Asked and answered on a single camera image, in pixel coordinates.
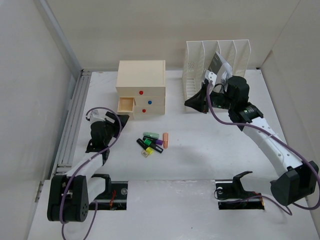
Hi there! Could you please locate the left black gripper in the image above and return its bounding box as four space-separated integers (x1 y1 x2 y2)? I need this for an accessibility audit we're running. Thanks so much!
103 112 128 146

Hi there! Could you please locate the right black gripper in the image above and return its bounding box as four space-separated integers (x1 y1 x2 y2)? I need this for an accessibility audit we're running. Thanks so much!
184 84 235 114

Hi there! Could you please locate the small barcode sticker block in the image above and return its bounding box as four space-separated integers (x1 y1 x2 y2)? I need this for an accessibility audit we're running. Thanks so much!
141 150 149 158

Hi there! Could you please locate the orange highlighter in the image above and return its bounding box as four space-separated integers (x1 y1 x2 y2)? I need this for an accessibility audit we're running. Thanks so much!
162 132 169 149

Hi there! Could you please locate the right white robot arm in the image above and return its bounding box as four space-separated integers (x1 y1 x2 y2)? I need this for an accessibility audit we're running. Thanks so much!
184 72 320 207

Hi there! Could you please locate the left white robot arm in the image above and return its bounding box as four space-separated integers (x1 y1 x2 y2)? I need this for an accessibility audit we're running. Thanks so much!
47 109 130 224

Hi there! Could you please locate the green capped black highlighter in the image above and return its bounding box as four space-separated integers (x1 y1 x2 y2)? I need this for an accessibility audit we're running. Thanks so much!
136 138 151 151

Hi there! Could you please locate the cream drawer cabinet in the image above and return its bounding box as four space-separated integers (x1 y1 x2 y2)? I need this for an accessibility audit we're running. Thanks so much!
116 60 166 117

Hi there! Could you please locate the mint green highlighter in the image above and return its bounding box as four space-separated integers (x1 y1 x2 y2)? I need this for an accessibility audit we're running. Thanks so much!
143 132 160 139

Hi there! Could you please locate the dark grey booklet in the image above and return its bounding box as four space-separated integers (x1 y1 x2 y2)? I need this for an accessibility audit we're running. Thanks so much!
208 52 233 86

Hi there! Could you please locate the yellow highlighter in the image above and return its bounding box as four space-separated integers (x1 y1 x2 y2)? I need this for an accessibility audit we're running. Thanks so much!
145 147 154 155

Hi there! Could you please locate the black marker pen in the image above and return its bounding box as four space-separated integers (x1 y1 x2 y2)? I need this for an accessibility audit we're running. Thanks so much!
149 143 164 154

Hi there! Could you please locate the white mesh file organizer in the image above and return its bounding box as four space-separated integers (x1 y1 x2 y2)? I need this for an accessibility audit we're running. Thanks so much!
182 39 251 101

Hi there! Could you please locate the purple capped black highlighter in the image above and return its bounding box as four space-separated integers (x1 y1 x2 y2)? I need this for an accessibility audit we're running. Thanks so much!
143 136 163 146

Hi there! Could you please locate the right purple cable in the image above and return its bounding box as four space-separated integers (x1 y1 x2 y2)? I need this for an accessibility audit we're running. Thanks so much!
206 79 320 216

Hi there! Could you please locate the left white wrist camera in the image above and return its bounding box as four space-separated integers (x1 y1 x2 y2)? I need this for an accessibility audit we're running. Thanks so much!
85 109 105 124

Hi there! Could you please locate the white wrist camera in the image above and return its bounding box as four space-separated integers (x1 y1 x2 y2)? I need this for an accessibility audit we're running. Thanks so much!
204 70 217 84
85 109 105 124

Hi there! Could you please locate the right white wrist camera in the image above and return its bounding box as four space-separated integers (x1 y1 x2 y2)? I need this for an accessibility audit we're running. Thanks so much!
204 70 217 84

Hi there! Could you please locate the aluminium rail frame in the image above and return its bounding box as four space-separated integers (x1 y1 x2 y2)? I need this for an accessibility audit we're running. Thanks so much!
48 69 92 179

